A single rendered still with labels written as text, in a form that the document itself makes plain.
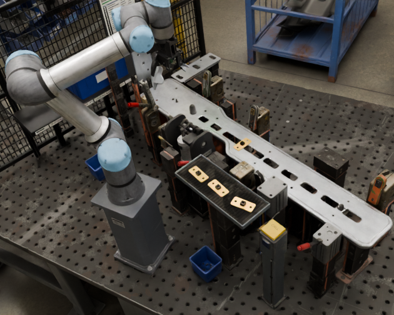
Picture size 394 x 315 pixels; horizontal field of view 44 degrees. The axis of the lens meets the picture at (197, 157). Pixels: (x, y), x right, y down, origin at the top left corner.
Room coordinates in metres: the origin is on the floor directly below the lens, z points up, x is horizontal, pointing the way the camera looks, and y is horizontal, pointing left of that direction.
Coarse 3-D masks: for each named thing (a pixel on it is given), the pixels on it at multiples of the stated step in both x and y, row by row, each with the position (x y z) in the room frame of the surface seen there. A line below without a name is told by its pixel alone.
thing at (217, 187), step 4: (216, 180) 1.22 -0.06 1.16; (208, 184) 1.20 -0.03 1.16; (212, 184) 1.20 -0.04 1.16; (216, 184) 1.19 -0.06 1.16; (220, 184) 1.19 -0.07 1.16; (212, 188) 1.18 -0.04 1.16; (216, 188) 1.17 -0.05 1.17; (220, 188) 1.17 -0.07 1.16; (224, 188) 1.17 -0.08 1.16; (216, 192) 1.16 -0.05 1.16; (220, 192) 1.15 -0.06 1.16
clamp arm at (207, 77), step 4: (204, 72) 2.00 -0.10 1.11; (208, 72) 1.98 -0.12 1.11; (204, 76) 1.98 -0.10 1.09; (208, 76) 1.97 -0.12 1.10; (204, 80) 1.99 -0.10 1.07; (208, 80) 1.97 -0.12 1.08; (204, 84) 1.98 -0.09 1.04; (208, 84) 1.97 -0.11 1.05; (204, 88) 1.98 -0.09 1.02; (208, 88) 1.96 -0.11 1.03; (204, 92) 1.97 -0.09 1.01; (208, 92) 1.96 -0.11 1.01; (208, 96) 1.96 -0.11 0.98
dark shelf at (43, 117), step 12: (132, 60) 2.33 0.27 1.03; (132, 72) 2.21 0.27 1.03; (120, 84) 2.13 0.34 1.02; (96, 96) 2.05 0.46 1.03; (24, 108) 2.04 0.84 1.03; (36, 108) 2.03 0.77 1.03; (48, 108) 2.01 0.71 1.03; (24, 120) 1.94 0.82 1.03; (36, 120) 1.93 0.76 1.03; (48, 120) 1.91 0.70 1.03; (60, 120) 1.92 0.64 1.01; (36, 132) 1.85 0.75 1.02
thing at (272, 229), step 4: (272, 220) 1.00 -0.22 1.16; (268, 224) 0.98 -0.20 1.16; (272, 224) 0.98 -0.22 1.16; (276, 224) 0.98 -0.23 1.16; (264, 228) 0.97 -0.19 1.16; (268, 228) 0.97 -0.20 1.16; (272, 228) 0.96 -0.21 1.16; (276, 228) 0.96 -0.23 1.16; (280, 228) 0.96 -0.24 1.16; (284, 228) 0.96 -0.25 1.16; (264, 232) 0.95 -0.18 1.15; (268, 232) 0.95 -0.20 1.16; (272, 232) 0.95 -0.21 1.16; (276, 232) 0.94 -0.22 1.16; (280, 232) 0.94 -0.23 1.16; (268, 236) 0.94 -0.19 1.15; (272, 236) 0.93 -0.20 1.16; (276, 236) 0.93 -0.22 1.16
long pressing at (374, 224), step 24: (168, 96) 1.99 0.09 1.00; (192, 96) 1.96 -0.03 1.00; (192, 120) 1.78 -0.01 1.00; (216, 120) 1.75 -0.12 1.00; (264, 144) 1.53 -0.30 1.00; (264, 168) 1.39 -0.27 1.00; (288, 168) 1.37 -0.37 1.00; (288, 192) 1.24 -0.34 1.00; (336, 192) 1.20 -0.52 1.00; (336, 216) 1.09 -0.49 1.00; (360, 216) 1.07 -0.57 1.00; (384, 216) 1.05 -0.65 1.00; (360, 240) 0.97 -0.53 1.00
